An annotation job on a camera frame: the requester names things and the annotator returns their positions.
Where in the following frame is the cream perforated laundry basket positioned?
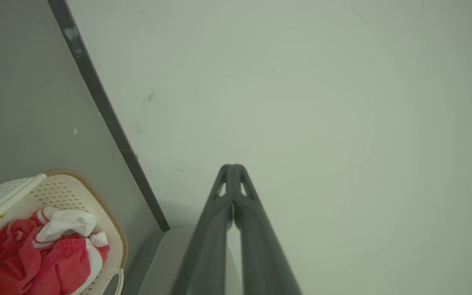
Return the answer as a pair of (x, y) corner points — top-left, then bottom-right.
(0, 168), (129, 295)

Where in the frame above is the red and white jersey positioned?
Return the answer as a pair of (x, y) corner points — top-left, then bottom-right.
(0, 206), (109, 295)

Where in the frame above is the black baseboard strip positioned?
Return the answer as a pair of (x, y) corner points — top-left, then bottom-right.
(48, 0), (171, 233)

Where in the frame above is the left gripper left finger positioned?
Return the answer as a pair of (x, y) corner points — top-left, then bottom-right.
(170, 164), (234, 295)

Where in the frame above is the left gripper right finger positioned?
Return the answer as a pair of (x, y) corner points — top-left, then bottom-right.
(232, 164), (303, 295)

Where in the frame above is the grey fabric ottoman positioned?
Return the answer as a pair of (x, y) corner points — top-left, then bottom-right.
(138, 227), (197, 295)

